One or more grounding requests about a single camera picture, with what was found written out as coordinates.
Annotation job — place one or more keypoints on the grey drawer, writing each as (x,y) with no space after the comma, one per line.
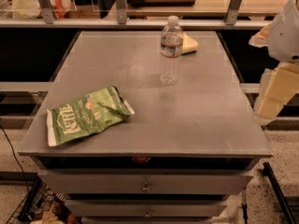
(145,208)
(203,182)

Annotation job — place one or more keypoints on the black wire basket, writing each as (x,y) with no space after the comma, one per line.
(42,206)

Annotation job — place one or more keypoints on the grey drawer cabinet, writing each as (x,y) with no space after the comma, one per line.
(203,122)

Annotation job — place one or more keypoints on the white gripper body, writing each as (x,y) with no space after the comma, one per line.
(285,36)

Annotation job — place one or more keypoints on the clear plastic water bottle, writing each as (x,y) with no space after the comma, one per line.
(171,49)

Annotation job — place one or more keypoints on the upper grey drawer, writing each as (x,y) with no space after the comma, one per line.
(203,182)

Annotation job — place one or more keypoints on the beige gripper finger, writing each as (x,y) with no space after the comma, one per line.
(260,39)
(276,89)

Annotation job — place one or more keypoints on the yellow sponge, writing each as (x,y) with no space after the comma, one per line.
(190,45)

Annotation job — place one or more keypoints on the lower grey drawer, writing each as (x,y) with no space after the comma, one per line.
(145,208)

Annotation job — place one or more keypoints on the white plastic bag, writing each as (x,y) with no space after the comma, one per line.
(30,9)

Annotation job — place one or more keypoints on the metal shelf rail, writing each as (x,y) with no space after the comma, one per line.
(133,24)

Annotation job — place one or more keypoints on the green Kettle chips bag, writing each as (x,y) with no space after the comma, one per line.
(89,114)

